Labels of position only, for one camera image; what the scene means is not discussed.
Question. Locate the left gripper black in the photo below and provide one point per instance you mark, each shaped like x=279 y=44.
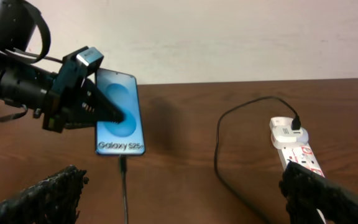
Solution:
x=74 y=101

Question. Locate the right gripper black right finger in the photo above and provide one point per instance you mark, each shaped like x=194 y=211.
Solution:
x=311 y=198

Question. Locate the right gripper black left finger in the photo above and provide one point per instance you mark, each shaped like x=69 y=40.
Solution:
x=52 y=200

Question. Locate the blue Galaxy smartphone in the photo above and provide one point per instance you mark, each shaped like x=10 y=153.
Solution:
x=125 y=136

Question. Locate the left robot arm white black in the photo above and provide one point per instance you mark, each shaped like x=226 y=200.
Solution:
x=24 y=40

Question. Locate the white power strip socket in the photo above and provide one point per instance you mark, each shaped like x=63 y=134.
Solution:
x=302 y=155

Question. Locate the white plug adapter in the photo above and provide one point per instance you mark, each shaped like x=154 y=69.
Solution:
x=283 y=136

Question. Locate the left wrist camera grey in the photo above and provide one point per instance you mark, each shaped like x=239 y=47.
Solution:
x=91 y=58

